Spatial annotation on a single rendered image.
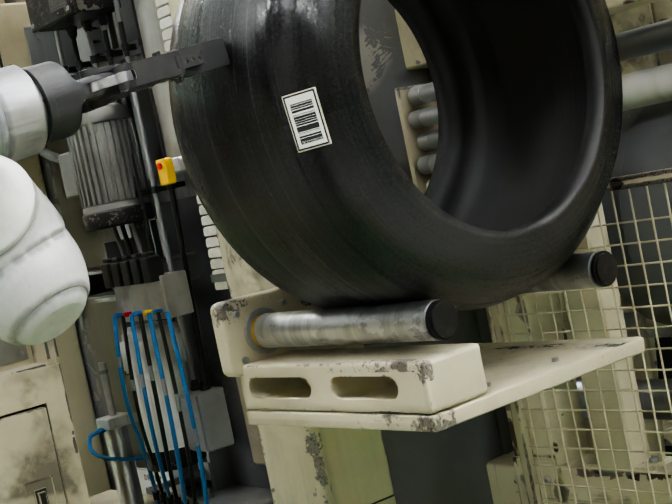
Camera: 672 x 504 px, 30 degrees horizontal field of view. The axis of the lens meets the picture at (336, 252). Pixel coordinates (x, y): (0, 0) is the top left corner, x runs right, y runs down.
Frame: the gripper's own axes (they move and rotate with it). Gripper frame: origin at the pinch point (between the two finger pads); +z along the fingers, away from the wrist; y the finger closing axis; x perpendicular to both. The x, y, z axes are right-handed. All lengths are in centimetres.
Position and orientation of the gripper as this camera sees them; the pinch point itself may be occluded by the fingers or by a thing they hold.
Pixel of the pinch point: (196, 59)
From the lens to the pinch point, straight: 134.8
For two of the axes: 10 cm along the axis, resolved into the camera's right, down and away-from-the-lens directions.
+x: 3.1, 9.4, 1.3
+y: -6.2, 0.9, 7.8
